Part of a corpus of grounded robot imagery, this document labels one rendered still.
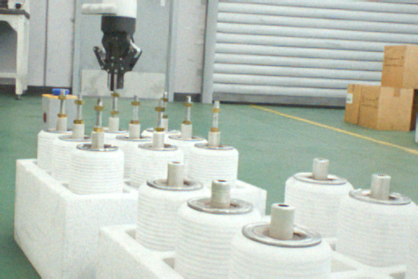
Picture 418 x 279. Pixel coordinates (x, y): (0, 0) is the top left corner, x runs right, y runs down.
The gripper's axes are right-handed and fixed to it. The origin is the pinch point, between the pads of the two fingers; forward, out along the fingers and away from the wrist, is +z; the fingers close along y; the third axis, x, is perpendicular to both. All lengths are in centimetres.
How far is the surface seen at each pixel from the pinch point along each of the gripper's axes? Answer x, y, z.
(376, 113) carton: -336, 66, 24
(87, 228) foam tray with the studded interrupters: 27.6, -21.5, 23.0
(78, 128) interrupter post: 16.4, -6.4, 8.5
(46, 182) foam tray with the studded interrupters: 24.8, -7.4, 17.9
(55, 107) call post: 2.6, 16.4, 6.8
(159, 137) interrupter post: 11.0, -22.2, 8.6
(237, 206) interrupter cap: 39, -57, 11
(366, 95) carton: -348, 79, 12
